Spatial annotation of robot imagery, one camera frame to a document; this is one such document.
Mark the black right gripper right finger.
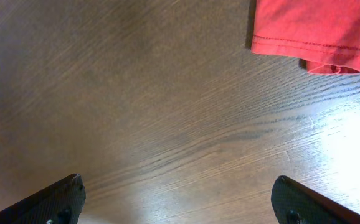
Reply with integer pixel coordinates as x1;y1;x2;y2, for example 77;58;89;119
271;175;360;224

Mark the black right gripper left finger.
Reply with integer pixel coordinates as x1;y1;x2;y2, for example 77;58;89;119
0;174;86;224

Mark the red soccer t-shirt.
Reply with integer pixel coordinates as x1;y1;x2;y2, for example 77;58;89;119
251;0;360;74

